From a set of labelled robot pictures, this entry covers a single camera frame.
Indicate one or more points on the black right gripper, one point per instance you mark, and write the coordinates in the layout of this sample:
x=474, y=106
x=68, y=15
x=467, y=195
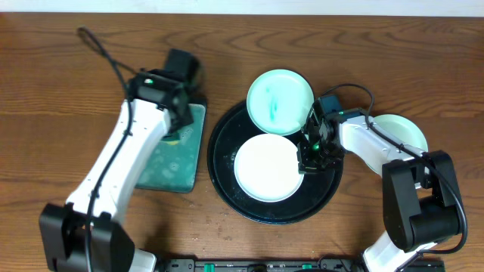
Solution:
x=305, y=163

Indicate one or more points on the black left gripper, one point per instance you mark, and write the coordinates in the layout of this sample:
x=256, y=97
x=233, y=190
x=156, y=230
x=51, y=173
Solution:
x=185, y=118

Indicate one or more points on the green yellow sponge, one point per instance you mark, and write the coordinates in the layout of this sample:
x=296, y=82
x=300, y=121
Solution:
x=177, y=137

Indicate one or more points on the white plate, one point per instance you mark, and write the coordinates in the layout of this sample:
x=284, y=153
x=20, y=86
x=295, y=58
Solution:
x=266, y=168

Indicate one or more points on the mint green plate with stain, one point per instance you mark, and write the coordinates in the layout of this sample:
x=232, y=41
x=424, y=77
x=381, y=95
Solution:
x=278, y=102

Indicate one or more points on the pale green plate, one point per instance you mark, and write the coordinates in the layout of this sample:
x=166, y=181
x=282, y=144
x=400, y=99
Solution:
x=403, y=131

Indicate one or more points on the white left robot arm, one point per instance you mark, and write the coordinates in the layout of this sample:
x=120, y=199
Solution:
x=86, y=233

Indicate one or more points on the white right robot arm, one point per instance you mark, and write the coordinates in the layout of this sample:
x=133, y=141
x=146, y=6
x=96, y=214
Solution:
x=423, y=212

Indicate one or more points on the round black tray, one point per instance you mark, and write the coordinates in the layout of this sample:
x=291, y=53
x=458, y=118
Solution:
x=230, y=132

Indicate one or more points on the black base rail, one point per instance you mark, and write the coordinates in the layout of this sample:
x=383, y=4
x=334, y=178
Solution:
x=191, y=265

